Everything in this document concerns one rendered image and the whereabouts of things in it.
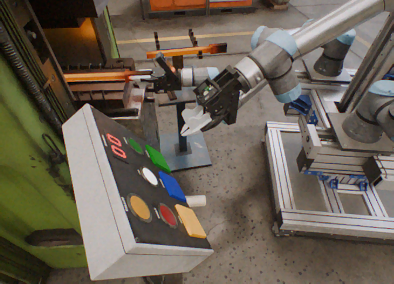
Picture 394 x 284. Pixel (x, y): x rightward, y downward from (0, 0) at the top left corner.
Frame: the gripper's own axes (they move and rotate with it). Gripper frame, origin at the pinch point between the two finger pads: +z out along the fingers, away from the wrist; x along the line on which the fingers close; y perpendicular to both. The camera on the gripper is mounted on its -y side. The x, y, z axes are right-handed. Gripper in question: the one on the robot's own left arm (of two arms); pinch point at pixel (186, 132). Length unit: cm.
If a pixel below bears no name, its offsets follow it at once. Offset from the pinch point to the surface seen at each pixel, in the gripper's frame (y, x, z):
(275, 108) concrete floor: -157, -91, -64
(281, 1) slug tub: -233, -310, -241
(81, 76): 9, -52, 21
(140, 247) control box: 19.5, 28.5, 10.8
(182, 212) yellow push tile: 2.5, 19.2, 10.1
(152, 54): -13, -69, -6
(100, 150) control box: 22.0, 9.9, 11.1
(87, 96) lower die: 6.3, -42.2, 23.1
